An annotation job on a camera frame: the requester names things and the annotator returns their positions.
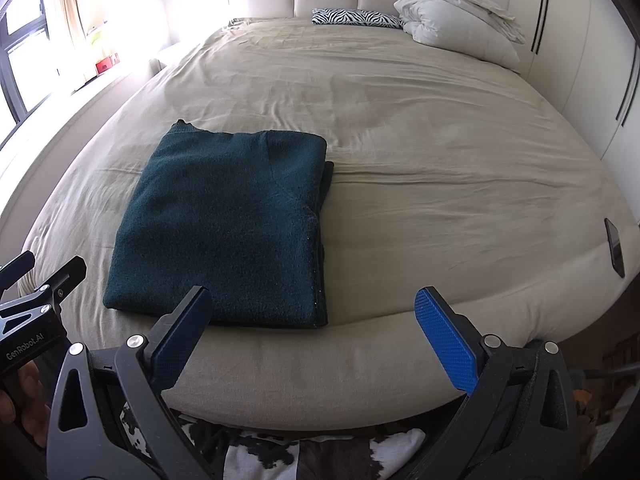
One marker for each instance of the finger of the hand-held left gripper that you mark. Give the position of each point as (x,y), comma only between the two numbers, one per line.
(15,271)
(65,280)

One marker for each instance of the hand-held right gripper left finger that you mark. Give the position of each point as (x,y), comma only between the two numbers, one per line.
(182,340)

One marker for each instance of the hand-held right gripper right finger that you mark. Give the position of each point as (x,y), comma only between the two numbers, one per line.
(445,340)

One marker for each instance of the dark green sweater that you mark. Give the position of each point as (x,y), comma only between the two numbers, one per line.
(220,220)

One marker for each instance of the person's left hand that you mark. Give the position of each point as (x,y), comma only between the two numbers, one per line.
(30,400)

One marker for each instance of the black white cow print cloth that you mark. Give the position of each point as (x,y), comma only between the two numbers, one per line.
(260,455)

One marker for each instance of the dark wooden furniture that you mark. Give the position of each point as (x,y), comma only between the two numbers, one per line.
(617,360)

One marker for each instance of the black phone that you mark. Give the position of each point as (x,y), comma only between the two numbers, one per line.
(615,250)

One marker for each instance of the bed with beige sheet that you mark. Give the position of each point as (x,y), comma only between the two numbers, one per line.
(425,135)

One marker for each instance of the black framed window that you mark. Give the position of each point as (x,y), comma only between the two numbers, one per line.
(7,60)

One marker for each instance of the red box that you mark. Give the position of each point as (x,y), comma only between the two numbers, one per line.
(106,63)

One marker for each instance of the white nightstand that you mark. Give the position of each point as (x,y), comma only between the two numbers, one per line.
(172,55)

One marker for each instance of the beige curtain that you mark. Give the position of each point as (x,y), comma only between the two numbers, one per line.
(65,0)

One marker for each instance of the white folded duvet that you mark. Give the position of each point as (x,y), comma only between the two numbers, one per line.
(460,25)

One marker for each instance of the white wardrobe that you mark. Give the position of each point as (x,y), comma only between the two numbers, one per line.
(575,35)

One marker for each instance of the zebra print pillow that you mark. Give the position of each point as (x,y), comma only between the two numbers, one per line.
(355,17)

